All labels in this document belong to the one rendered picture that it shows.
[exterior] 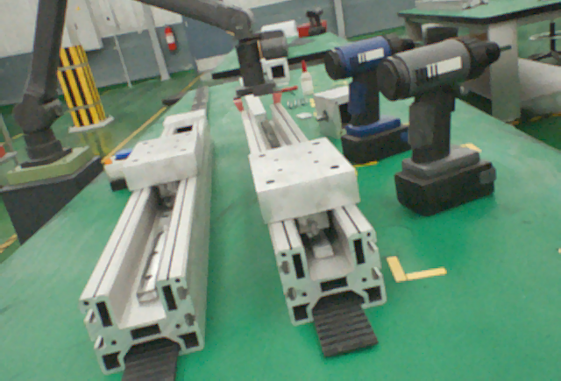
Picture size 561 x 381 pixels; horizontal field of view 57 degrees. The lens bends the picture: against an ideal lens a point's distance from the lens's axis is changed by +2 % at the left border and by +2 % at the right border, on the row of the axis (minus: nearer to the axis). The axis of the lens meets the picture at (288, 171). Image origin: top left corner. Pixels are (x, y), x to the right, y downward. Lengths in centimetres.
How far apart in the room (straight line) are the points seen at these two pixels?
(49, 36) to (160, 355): 102
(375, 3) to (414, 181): 1165
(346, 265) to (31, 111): 108
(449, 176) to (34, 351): 54
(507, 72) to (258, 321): 314
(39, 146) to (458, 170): 110
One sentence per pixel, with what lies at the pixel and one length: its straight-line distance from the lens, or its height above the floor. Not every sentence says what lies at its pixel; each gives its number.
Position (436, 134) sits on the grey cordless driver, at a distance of 72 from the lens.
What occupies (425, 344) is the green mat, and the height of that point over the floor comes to 78.
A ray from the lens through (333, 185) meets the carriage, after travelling 56.
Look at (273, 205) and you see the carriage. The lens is 56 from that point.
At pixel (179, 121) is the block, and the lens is 128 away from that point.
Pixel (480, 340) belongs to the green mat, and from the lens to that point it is 50.
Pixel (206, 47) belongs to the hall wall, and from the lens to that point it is 1226.
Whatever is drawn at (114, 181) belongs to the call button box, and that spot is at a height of 80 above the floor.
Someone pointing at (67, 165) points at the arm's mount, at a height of 81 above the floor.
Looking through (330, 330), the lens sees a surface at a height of 79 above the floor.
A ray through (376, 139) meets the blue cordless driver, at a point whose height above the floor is 82.
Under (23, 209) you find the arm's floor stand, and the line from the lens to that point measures 151.
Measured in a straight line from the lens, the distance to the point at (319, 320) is 53.
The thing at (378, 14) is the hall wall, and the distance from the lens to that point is 1234.
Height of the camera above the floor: 109
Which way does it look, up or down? 18 degrees down
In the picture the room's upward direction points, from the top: 12 degrees counter-clockwise
